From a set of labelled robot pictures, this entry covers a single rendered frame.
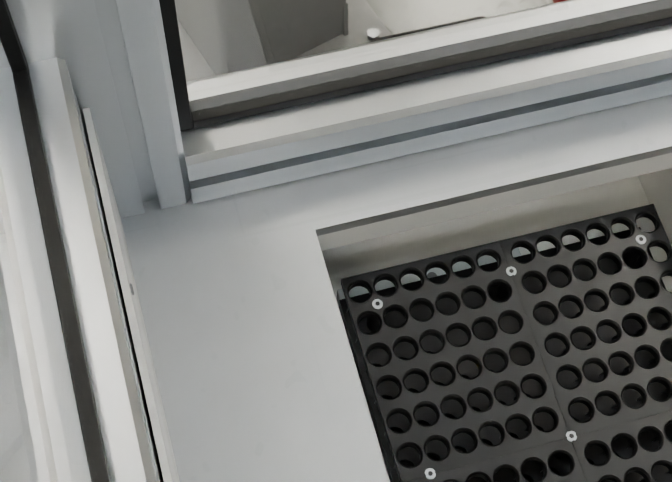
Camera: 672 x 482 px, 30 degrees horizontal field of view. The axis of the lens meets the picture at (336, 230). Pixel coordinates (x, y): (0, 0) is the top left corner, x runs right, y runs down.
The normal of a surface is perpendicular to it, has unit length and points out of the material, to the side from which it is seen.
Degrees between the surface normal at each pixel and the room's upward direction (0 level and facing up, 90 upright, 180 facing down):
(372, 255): 0
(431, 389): 0
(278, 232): 0
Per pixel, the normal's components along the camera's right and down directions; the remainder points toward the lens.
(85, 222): 0.03, -0.44
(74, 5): 0.26, 0.87
